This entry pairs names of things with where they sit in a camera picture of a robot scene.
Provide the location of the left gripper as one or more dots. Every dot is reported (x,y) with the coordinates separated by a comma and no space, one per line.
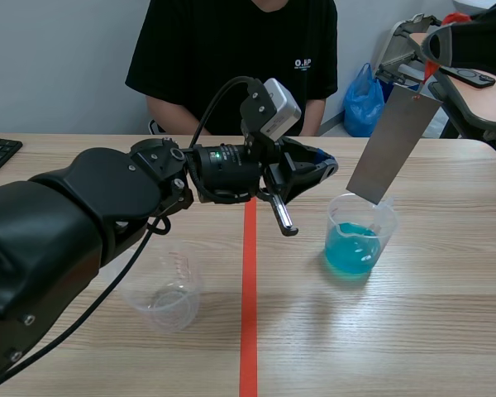
(227,173)

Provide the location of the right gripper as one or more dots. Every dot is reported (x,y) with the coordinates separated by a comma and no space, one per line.
(487,45)

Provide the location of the grey metal plate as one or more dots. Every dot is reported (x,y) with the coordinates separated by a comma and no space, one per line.
(392,144)

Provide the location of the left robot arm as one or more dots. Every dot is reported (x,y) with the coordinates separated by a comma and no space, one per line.
(66,207)

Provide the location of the desk with wooden top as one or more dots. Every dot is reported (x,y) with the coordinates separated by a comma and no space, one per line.
(475,101)

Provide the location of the blue plastic bag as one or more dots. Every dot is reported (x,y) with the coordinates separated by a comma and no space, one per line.
(361,107)

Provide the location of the clear beaker with blue liquid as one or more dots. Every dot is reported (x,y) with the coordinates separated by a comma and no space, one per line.
(351,252)

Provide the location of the person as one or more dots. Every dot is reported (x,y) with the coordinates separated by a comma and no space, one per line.
(231,62)

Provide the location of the empty clear plastic beaker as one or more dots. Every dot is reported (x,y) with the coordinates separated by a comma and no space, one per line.
(169,297)

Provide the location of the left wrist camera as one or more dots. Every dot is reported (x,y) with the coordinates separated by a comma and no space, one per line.
(281,107)

